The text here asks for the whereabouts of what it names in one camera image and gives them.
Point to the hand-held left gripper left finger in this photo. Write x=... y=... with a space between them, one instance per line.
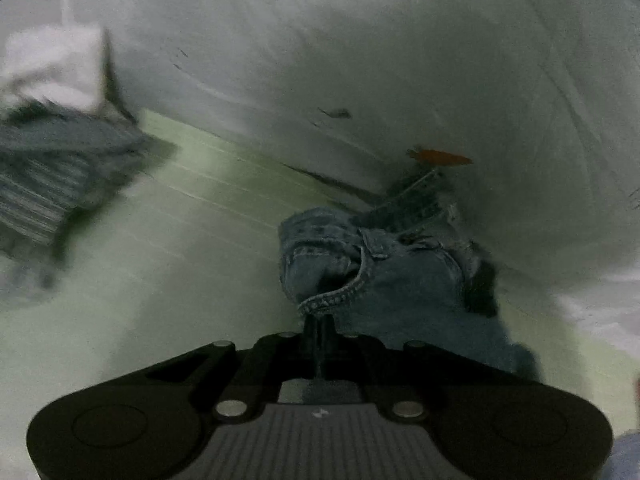
x=311 y=347

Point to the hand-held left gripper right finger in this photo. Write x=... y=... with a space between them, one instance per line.
x=328 y=347

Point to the blue denim jeans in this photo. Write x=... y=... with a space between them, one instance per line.
x=400 y=280

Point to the green checked bed mat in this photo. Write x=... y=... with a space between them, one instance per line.
x=175 y=260

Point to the white carrot-print sheet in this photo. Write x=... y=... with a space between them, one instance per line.
x=350 y=50

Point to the grey striped cloth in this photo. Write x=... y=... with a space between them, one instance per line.
x=45 y=180

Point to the white cloth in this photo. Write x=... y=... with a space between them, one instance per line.
x=50 y=65

